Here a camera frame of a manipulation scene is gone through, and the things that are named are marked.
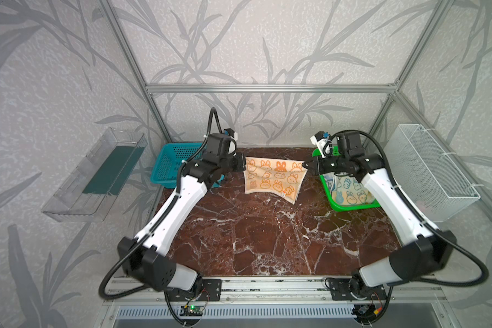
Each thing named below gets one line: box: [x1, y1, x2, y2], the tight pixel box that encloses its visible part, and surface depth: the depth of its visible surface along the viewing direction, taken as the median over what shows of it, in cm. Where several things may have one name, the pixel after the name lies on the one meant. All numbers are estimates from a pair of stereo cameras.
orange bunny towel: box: [243, 156, 309, 205], surface depth 84 cm
